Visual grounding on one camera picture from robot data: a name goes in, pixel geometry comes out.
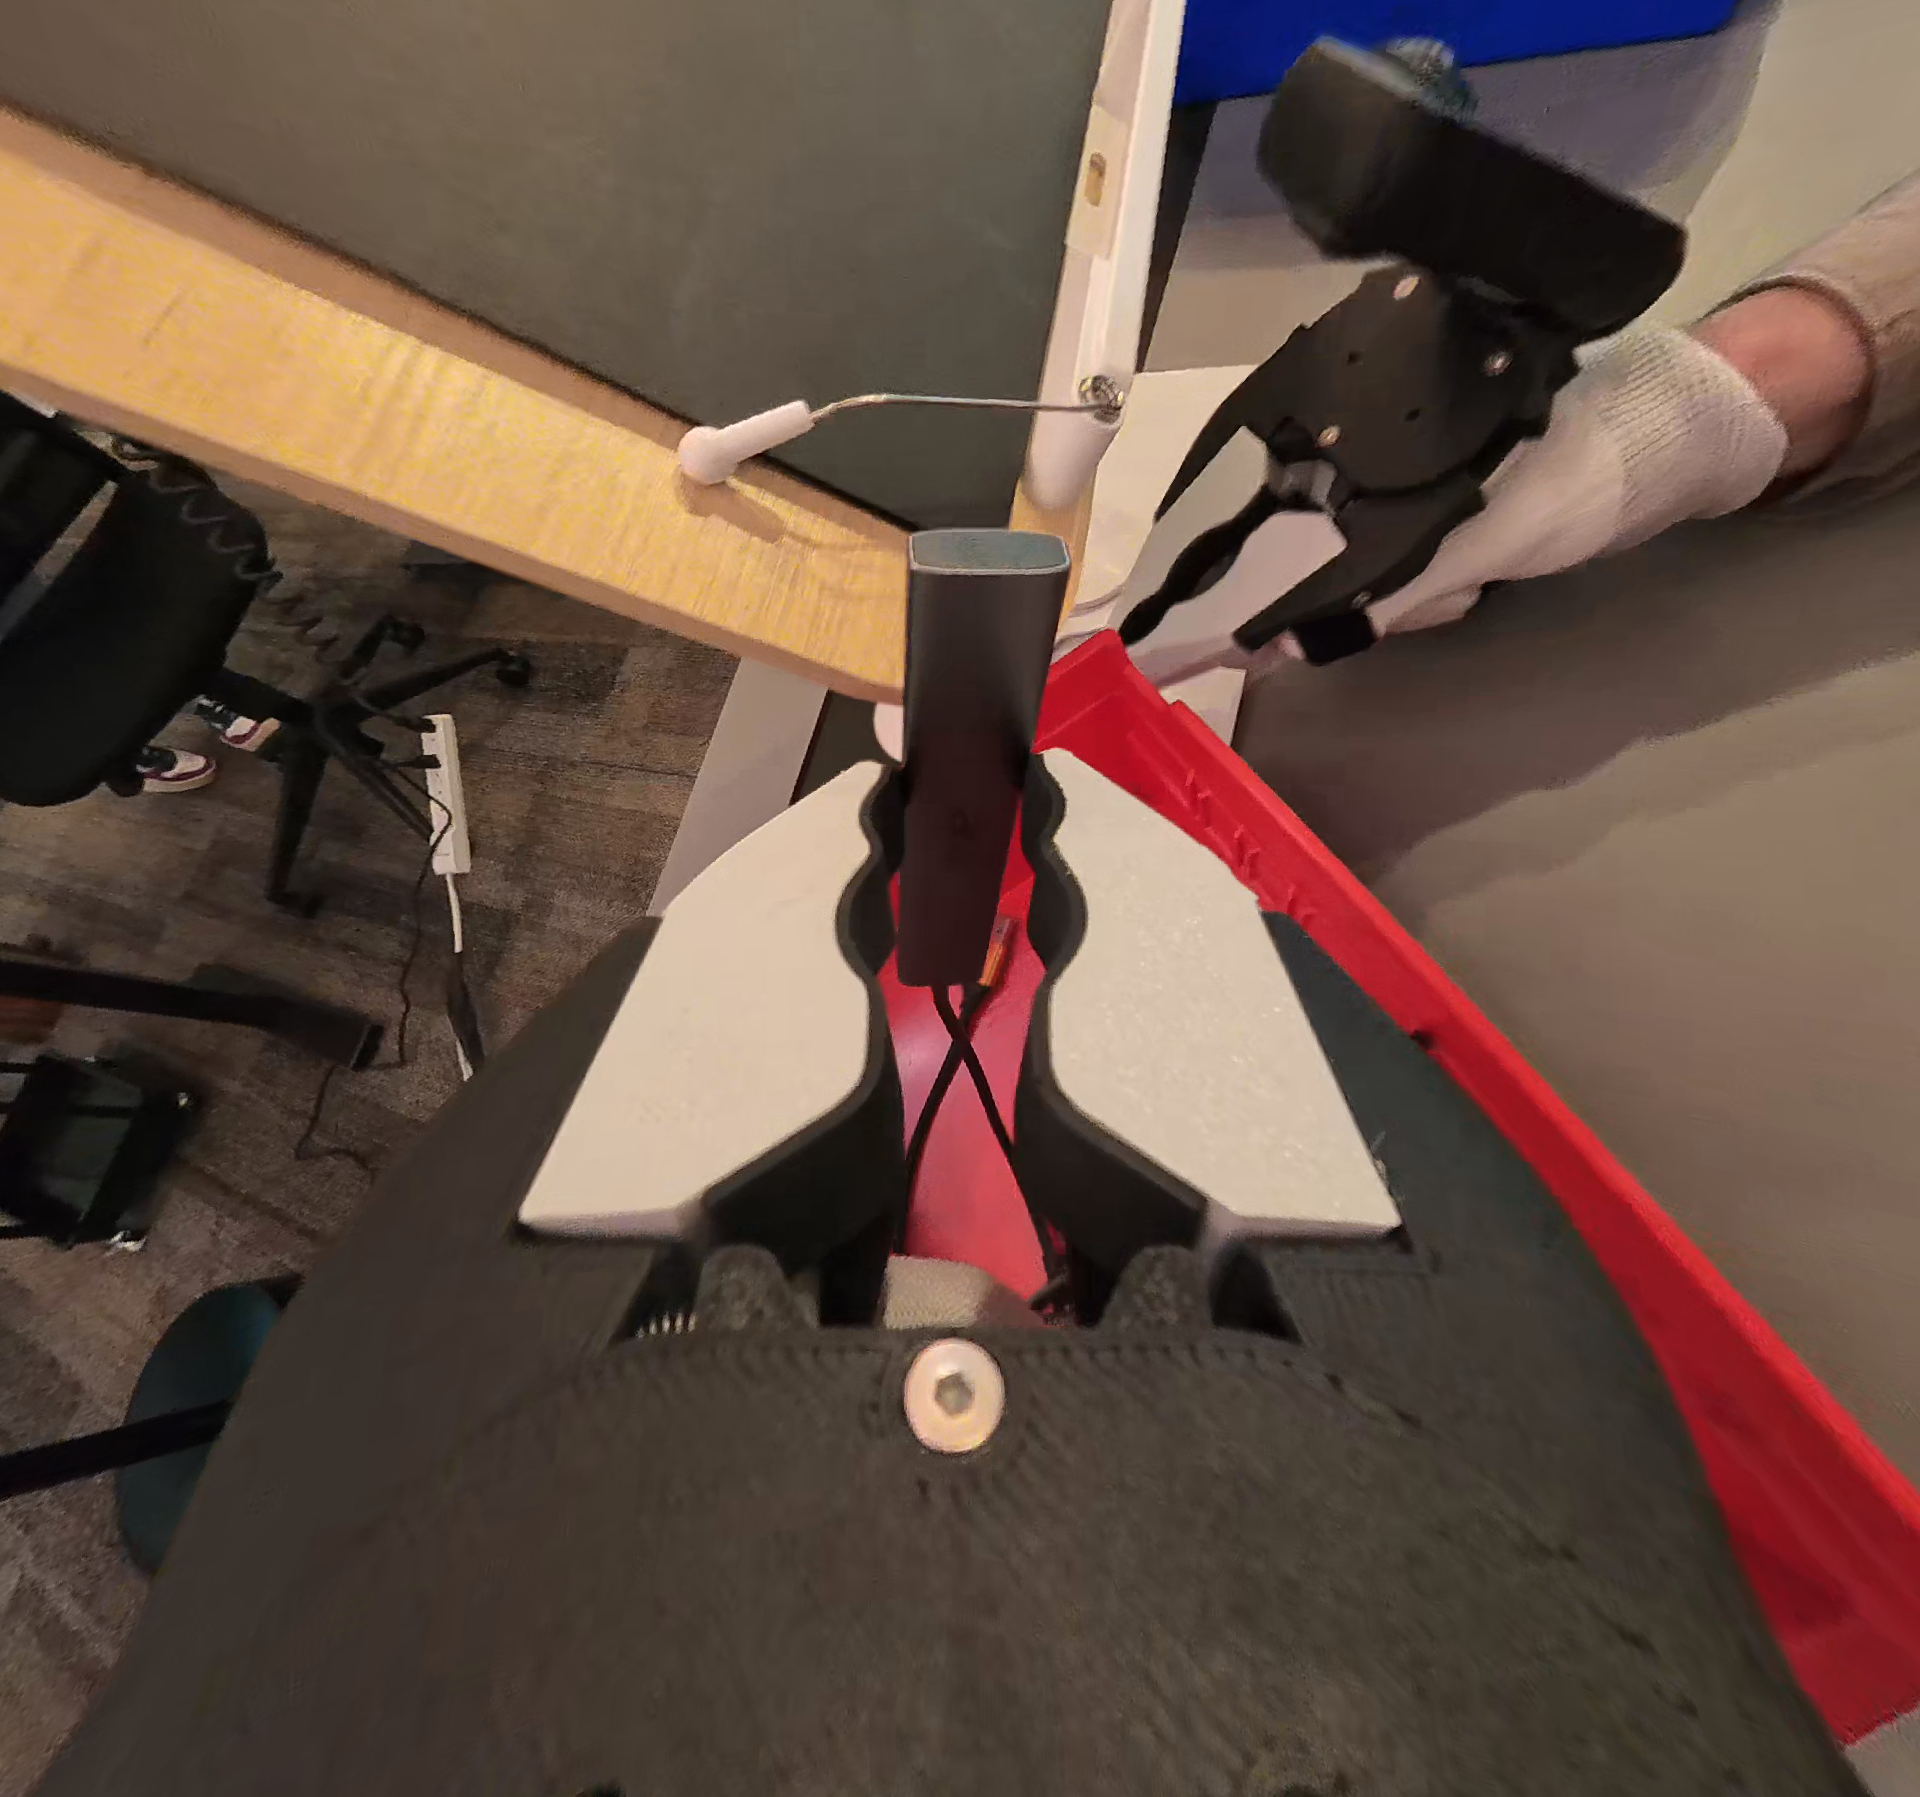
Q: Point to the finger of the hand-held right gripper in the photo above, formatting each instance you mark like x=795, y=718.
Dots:
x=1260, y=526
x=1222, y=651

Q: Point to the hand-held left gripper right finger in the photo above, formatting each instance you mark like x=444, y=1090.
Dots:
x=1200, y=1063

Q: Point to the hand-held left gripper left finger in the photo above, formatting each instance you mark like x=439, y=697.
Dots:
x=719, y=1063

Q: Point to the grey usb hub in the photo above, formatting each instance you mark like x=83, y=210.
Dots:
x=975, y=718

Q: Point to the red plastic bin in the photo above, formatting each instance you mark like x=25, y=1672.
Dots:
x=1651, y=1226

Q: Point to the person's right forearm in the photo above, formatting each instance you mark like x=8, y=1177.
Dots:
x=1846, y=284

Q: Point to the person's right hand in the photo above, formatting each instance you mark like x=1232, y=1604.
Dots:
x=1636, y=448

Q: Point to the white stand base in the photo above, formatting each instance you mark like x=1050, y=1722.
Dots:
x=1185, y=401

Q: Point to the white power strip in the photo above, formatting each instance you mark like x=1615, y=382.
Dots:
x=448, y=807

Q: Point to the dark round stand base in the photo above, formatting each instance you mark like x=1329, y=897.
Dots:
x=180, y=1362

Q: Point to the black office chair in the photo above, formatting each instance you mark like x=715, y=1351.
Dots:
x=90, y=629

